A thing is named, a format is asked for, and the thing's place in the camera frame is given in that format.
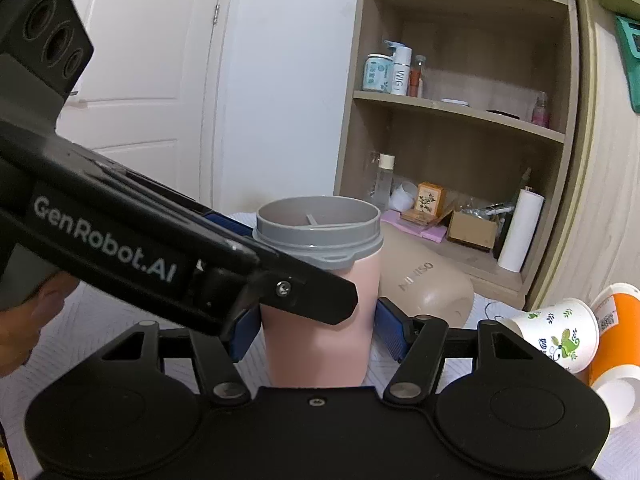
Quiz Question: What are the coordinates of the white door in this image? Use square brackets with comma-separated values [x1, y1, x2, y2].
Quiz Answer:
[47, 0, 242, 211]

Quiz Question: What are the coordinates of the clear bottle beige cap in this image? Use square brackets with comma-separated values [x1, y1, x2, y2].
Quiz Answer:
[370, 154, 396, 212]

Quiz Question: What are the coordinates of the small pink bottle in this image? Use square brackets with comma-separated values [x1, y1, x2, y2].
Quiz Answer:
[531, 91, 550, 129]

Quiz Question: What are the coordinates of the clear plastic packaging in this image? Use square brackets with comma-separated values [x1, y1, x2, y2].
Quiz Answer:
[452, 194, 517, 222]

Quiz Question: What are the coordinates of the white quilted mat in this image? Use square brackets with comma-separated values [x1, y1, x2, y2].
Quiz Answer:
[0, 210, 640, 480]

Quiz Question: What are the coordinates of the wooden shelf unit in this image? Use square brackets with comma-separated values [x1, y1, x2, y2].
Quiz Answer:
[334, 0, 601, 312]

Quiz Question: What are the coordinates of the pink flat box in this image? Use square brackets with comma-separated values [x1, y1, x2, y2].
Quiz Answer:
[381, 208, 448, 245]

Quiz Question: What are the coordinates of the orange paper cup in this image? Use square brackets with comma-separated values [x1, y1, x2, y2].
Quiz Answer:
[585, 282, 640, 429]

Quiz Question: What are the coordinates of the brown cardboard box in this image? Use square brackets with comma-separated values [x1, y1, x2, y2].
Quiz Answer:
[446, 210, 500, 252]

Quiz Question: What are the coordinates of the white pump bottle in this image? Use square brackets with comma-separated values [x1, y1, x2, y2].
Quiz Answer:
[384, 40, 413, 97]

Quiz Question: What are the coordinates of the small white cup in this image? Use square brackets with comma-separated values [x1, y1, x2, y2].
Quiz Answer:
[390, 181, 419, 211]

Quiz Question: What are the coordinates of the small orange flower-print box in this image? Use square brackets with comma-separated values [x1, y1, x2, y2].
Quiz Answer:
[415, 181, 446, 214]

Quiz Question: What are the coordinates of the person's left hand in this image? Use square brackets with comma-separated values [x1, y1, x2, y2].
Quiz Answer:
[0, 270, 79, 378]

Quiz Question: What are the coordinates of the pink cup with grey lid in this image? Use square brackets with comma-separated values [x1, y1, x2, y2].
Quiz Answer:
[252, 195, 385, 389]

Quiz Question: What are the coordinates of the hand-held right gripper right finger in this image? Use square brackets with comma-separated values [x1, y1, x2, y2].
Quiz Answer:
[375, 298, 572, 407]

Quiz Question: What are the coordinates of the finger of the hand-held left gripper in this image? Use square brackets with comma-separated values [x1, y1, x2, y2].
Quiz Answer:
[201, 211, 257, 245]
[190, 242, 359, 337]

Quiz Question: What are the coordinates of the white paper roll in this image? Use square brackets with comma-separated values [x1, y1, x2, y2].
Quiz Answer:
[496, 188, 545, 274]

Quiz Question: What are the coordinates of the white jar teal label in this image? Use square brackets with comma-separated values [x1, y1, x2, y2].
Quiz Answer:
[362, 54, 392, 94]

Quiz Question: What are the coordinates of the teal box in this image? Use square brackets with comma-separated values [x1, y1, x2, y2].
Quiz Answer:
[614, 15, 640, 114]

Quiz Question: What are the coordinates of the small red bottle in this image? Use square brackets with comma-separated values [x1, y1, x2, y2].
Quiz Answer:
[409, 55, 427, 99]

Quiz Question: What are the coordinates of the white paper cup green print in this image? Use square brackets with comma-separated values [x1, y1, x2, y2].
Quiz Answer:
[501, 298, 600, 375]

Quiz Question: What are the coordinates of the beige plastic device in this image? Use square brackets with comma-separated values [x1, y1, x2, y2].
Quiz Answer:
[377, 222, 475, 317]

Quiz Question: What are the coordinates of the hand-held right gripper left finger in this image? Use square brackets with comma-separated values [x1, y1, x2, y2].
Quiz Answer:
[101, 304, 262, 407]

